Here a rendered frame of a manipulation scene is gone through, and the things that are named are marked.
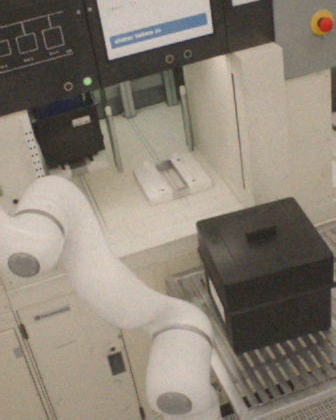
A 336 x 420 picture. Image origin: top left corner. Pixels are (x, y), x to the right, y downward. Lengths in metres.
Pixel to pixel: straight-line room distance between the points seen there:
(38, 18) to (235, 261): 0.76
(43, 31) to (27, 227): 0.71
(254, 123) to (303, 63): 0.22
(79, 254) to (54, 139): 1.21
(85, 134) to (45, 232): 1.32
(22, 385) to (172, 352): 1.06
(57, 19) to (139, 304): 0.76
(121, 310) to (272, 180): 0.92
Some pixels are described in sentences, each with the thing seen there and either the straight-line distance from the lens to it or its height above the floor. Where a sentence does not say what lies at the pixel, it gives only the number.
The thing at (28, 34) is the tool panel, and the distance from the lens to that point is 1.72.
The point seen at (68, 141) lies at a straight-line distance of 2.43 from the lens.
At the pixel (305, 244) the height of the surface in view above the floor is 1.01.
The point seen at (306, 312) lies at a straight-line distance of 1.85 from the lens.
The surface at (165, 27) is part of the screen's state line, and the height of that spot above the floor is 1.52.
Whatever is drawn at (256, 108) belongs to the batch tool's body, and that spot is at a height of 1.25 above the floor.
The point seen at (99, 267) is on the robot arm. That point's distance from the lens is 1.23.
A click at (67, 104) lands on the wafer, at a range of 2.48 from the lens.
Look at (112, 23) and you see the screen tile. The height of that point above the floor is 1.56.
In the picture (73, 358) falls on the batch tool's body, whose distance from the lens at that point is 2.28.
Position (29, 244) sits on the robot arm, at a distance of 1.12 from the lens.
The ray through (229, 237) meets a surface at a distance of 1.84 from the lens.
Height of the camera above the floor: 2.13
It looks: 34 degrees down
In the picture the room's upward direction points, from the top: 10 degrees counter-clockwise
